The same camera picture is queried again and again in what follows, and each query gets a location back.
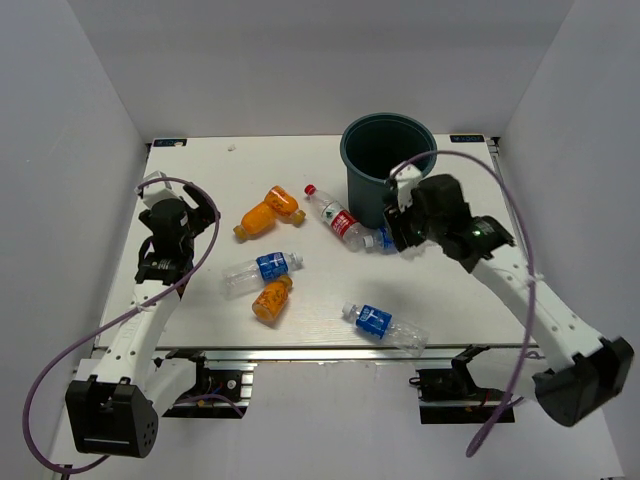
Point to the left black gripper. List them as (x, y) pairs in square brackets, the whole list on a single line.
[(204, 214)]

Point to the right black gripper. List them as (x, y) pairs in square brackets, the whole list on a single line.
[(397, 219)]

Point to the orange juice bottle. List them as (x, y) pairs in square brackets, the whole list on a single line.
[(285, 206), (271, 301), (255, 223)]

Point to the blue label bottle front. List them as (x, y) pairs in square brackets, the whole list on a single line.
[(385, 329)]

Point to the blue label bottle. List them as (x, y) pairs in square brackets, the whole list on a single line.
[(253, 275), (379, 241), (385, 329)]

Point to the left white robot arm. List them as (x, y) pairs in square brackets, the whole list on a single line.
[(116, 410)]

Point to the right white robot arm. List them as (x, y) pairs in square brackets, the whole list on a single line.
[(581, 370)]

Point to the blue label bottle by bin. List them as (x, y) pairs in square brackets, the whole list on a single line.
[(379, 241)]

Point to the dark green plastic bin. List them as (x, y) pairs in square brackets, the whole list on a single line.
[(369, 148)]

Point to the left black logo sticker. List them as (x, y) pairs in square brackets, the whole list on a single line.
[(169, 142)]

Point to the black logo sticker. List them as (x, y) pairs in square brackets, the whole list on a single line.
[(467, 138), (169, 142)]

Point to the blue label bottle centre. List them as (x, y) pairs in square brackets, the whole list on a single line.
[(253, 275)]

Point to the right black logo sticker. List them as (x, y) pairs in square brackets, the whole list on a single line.
[(467, 138)]

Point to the red label water bottle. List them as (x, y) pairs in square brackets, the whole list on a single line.
[(337, 217)]

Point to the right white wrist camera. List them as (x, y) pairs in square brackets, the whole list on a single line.
[(402, 180)]

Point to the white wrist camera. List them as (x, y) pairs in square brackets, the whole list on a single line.
[(402, 180), (155, 192)]

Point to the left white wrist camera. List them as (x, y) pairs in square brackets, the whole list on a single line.
[(155, 192)]

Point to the aluminium table frame rail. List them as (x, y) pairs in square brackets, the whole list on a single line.
[(325, 354)]

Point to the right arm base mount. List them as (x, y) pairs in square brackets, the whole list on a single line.
[(444, 396)]

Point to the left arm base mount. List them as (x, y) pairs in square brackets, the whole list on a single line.
[(220, 388)]

